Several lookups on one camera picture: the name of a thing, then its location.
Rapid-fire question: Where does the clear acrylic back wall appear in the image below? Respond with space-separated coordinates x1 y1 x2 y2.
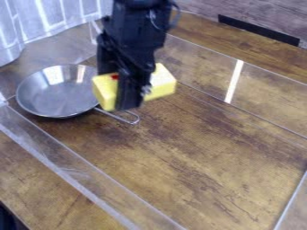
88 21 307 151

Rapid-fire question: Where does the clear acrylic wall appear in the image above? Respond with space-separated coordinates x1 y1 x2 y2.
0 99 186 230
88 21 307 151

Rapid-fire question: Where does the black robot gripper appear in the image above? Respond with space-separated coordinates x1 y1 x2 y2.
98 0 174 111

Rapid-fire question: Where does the yellow butter block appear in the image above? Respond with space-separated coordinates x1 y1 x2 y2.
92 63 178 111

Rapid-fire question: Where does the clear acrylic front wall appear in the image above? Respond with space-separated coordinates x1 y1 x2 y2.
0 99 186 230

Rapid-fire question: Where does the black strip on table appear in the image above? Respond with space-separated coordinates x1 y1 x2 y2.
219 14 301 47

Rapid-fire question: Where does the clear acrylic corner bracket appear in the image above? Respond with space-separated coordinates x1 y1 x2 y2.
88 21 102 45

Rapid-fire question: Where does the silver frying pan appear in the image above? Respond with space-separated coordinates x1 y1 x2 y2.
16 64 140 125

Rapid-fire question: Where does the white sheer curtain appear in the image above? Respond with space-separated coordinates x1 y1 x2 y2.
0 0 112 66

